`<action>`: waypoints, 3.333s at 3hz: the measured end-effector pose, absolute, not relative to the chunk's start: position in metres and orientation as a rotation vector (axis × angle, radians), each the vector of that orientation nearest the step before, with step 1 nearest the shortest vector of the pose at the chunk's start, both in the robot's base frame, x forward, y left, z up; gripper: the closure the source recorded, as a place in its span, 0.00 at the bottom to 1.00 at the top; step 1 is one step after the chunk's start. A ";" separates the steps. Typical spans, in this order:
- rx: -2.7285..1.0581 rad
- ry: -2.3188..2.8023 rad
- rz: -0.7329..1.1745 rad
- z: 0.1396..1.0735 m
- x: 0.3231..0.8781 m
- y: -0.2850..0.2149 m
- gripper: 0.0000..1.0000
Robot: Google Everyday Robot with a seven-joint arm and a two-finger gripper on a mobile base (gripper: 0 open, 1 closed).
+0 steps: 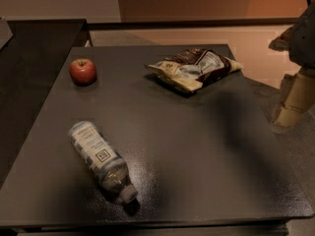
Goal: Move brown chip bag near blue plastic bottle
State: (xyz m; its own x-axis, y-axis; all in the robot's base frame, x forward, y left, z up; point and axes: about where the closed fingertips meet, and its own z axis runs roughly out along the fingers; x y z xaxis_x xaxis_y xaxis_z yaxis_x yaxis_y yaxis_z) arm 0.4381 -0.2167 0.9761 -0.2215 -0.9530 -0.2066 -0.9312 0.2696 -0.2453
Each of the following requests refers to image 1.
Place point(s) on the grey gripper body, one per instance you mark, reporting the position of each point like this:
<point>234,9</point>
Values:
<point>304,38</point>

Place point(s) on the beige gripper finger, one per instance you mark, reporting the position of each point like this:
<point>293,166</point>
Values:
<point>282,42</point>
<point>297,96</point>

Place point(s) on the brown chip bag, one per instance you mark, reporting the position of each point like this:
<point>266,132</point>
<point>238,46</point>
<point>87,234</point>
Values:
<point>193,69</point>

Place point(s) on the blue plastic water bottle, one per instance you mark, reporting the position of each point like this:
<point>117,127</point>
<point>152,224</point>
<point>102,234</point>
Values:
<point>107,165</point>

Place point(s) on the red apple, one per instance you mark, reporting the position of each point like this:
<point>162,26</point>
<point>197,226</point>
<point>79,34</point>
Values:
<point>83,72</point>

